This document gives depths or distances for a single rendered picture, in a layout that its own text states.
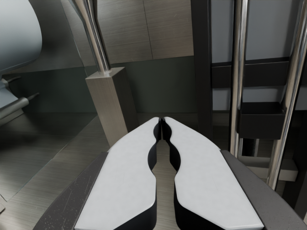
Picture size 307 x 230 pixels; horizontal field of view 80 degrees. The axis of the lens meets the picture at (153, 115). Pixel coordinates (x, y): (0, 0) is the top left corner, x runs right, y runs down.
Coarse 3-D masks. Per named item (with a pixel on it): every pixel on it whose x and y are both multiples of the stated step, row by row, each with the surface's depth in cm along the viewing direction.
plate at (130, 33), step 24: (120, 0) 64; (144, 0) 62; (168, 0) 60; (72, 24) 74; (120, 24) 68; (144, 24) 66; (168, 24) 63; (120, 48) 73; (144, 48) 70; (168, 48) 68; (192, 48) 65
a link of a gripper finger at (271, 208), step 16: (240, 176) 8; (256, 176) 8; (256, 192) 7; (272, 192) 7; (256, 208) 7; (272, 208) 6; (288, 208) 6; (272, 224) 6; (288, 224) 6; (304, 224) 6
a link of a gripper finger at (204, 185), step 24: (168, 120) 12; (168, 144) 12; (192, 144) 10; (192, 168) 8; (216, 168) 8; (192, 192) 7; (216, 192) 7; (240, 192) 7; (192, 216) 7; (216, 216) 6; (240, 216) 6
